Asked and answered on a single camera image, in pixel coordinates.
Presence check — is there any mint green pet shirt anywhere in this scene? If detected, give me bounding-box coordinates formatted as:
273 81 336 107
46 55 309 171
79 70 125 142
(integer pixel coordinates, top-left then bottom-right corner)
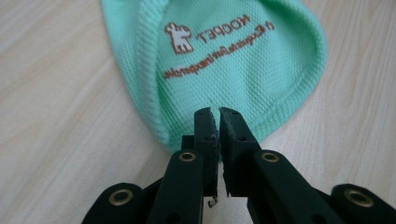
100 0 329 154

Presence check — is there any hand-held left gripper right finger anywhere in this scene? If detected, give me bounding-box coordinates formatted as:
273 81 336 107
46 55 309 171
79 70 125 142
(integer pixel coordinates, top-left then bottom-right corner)
219 106 263 198

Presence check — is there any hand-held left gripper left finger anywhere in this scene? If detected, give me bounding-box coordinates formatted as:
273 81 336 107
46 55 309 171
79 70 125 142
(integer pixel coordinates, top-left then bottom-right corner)
181 106 220 198

